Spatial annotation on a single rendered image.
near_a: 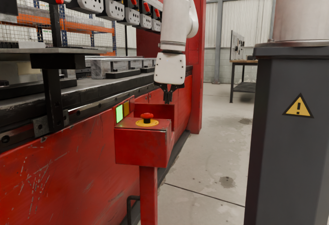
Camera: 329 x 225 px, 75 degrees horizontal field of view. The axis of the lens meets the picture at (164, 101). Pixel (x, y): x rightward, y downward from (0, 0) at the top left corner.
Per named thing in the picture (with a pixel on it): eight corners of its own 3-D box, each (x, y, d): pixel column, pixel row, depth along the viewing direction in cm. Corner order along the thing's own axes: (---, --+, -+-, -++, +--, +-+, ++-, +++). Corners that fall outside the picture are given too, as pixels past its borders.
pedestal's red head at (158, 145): (166, 168, 63) (166, 109, 59) (114, 164, 65) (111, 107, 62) (174, 142, 82) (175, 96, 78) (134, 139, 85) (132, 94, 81)
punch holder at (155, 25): (153, 29, 159) (153, 6, 156) (143, 30, 162) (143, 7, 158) (160, 32, 173) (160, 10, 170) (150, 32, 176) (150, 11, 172)
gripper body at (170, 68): (154, 47, 67) (152, 82, 70) (187, 50, 66) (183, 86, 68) (159, 48, 75) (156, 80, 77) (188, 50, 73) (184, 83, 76)
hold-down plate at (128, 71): (115, 79, 104) (114, 72, 103) (105, 78, 106) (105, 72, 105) (140, 74, 132) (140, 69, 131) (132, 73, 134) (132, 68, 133)
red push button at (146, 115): (152, 127, 64) (152, 115, 64) (139, 126, 65) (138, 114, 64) (154, 123, 68) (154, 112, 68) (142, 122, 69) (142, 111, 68)
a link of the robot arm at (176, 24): (171, 43, 76) (154, 40, 69) (174, 3, 73) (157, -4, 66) (191, 44, 72) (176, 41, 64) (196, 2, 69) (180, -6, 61)
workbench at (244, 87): (265, 106, 426) (272, 27, 395) (226, 103, 460) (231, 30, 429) (268, 93, 583) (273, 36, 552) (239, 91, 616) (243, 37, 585)
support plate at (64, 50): (58, 52, 45) (58, 47, 45) (-27, 53, 53) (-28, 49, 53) (106, 53, 62) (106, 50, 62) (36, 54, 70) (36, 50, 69)
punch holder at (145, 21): (143, 26, 140) (142, -1, 137) (131, 26, 143) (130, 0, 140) (151, 29, 154) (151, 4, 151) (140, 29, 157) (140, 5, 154)
